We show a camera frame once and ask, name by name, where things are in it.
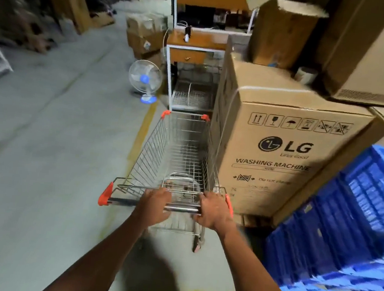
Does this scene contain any person's left hand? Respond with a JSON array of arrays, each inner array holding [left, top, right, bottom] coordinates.
[[131, 185, 174, 230]]

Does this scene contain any person's right hand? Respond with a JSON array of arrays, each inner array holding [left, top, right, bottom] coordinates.
[[192, 190, 239, 238]]

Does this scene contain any silver wire shopping cart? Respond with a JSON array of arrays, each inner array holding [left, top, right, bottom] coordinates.
[[94, 104, 243, 256]]

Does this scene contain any person's left forearm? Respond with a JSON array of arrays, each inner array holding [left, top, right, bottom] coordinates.
[[38, 209, 153, 291]]

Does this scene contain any person's right forearm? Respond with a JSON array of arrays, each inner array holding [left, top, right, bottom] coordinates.
[[213, 227, 311, 291]]

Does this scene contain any stack of blue plastic crates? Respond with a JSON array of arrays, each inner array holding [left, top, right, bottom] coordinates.
[[259, 134, 384, 291]]

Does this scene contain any white blue table fan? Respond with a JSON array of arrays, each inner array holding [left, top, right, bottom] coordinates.
[[125, 59, 166, 106]]

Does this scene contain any brown box black logo print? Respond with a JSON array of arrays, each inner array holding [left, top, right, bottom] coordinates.
[[201, 34, 383, 229]]

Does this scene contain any small taped cardboard box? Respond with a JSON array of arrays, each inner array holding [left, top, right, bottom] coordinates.
[[124, 10, 170, 40], [124, 29, 167, 63]]

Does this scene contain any white round container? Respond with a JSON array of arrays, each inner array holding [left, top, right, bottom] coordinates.
[[294, 66, 319, 88]]

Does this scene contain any open-flap cardboard box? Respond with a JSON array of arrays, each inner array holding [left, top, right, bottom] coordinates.
[[239, 0, 331, 74]]

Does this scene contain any orange wooden board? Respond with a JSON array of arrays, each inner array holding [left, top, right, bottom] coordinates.
[[33, 0, 95, 36]]

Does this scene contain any large printed cardboard box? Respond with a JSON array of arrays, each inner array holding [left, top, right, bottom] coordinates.
[[313, 0, 384, 108]]

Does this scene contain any grey wire basket tray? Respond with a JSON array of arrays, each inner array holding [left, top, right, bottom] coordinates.
[[171, 79, 218, 111]]

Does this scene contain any white frame wooden shelf unit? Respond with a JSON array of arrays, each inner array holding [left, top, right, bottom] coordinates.
[[160, 0, 260, 119]]

